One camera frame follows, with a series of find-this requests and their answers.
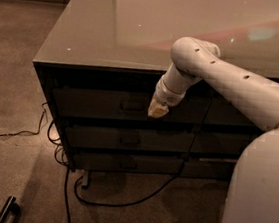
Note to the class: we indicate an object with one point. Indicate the dark grey drawer cabinet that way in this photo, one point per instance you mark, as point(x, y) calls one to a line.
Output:
point(123, 45)

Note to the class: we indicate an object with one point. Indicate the black bar object on floor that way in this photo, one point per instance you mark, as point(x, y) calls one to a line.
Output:
point(10, 208)

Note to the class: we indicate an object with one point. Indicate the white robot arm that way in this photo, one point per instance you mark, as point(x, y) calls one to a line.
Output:
point(253, 195)

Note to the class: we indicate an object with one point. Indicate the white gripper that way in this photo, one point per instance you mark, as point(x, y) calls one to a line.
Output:
point(167, 95)

